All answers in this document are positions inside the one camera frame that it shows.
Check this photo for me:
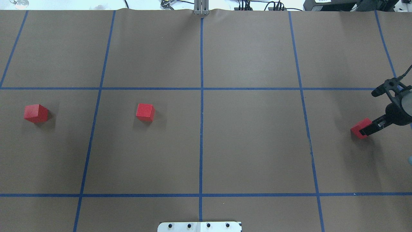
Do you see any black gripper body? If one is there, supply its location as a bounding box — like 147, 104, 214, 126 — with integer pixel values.
371, 78, 411, 127

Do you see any aluminium frame post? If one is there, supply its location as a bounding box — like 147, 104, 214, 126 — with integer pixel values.
194, 0, 210, 16

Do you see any red block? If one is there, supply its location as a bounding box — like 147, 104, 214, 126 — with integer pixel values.
136, 103, 156, 122
24, 104, 49, 123

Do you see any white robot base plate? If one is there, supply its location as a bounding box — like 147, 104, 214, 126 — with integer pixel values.
157, 221, 243, 232

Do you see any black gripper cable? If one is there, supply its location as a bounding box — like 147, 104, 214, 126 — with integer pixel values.
398, 64, 412, 81

